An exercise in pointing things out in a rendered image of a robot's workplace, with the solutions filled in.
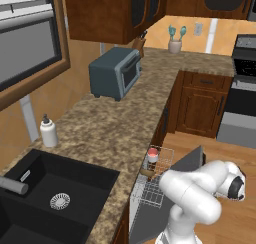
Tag red and white cup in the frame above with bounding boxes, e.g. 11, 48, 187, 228
146, 147, 160, 164

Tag brown bowl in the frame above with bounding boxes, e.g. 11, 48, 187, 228
139, 166, 160, 182

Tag wooden cupboard door under sink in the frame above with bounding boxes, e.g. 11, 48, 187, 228
112, 206, 131, 244

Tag wooden cupboard front under worktop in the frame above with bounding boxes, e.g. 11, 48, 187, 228
150, 102, 172, 149

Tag blue-grey toaster oven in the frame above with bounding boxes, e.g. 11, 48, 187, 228
88, 46, 143, 102

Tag wooden knife block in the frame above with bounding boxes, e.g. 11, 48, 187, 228
131, 30, 148, 59

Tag wooden base cupboard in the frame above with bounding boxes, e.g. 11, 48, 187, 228
166, 69, 234, 139

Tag white soap dispenser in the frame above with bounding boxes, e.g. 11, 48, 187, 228
39, 113, 60, 148

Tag white utensil pot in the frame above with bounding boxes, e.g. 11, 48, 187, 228
167, 39, 183, 55

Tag black sink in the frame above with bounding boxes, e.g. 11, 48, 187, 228
0, 148, 121, 244

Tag teal spatula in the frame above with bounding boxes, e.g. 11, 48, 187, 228
167, 24, 178, 42

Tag teal spoon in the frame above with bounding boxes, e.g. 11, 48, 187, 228
178, 25, 188, 42

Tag silver and black oven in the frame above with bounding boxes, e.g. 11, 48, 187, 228
216, 33, 256, 150

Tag window with blinds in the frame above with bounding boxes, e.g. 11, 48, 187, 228
0, 0, 71, 112

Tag grey tap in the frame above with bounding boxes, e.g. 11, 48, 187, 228
0, 176, 30, 196

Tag white wire dishwasher rack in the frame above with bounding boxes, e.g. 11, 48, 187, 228
131, 144, 176, 210

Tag white wall outlet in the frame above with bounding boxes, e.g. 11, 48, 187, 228
194, 22, 204, 37

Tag wooden wall cupboards dark panels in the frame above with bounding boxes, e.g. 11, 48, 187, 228
165, 0, 253, 21

